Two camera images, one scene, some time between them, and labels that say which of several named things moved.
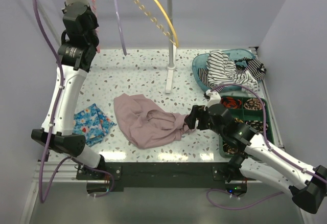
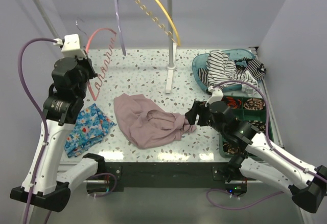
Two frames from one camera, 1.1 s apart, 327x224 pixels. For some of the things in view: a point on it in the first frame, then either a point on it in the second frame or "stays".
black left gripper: (96, 24) -> (87, 62)
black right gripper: (190, 119) stays
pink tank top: (144, 124) stays
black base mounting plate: (163, 177) stays
